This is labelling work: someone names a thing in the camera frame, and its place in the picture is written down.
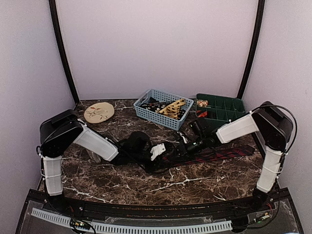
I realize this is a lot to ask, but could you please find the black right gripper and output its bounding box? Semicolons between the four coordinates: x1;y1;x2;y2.
169;135;206;161

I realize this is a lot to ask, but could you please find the red navy striped tie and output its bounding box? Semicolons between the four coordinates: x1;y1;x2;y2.
159;145;255;168

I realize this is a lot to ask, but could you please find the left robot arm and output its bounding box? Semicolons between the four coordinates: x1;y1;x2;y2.
36;110;168;213

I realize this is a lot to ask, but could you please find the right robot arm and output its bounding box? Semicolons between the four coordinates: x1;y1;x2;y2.
175;101;298;212

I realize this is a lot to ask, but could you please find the light blue plastic basket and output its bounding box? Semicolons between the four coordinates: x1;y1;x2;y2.
134;89;194;131

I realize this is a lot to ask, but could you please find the yellow beetle print tie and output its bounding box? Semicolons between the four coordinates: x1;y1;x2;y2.
157;98;186;120

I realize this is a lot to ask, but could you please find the rolled orange navy striped tie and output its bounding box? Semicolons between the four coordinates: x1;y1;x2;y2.
196;110;208;118

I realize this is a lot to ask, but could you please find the rolled cream tropical print tie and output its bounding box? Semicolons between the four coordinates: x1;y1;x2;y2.
196;99;209;108

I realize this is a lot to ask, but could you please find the black white floral tie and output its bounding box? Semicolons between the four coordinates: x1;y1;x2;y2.
140;97;175;114

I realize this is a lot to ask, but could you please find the green divided organizer tray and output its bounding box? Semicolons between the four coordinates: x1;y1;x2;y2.
195;93;246;130

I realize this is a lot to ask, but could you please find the cream floral mug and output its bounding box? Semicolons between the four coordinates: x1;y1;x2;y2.
90;152;101;164

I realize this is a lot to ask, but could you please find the beige floral plate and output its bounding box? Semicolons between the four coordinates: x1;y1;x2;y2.
84;102;115;124

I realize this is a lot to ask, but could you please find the black front rail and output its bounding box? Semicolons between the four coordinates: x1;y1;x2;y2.
24;189;293;222

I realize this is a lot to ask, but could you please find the grey slotted cable duct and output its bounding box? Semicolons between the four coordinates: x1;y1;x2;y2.
31;208;233;234

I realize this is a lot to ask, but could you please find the black right frame post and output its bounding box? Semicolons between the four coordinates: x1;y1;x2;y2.
236;0;266;99

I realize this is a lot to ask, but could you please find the black frame post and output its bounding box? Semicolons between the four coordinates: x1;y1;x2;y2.
48;0;80;105
236;0;266;99

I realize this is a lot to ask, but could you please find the black left frame post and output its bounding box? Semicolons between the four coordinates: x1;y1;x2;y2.
48;0;80;105

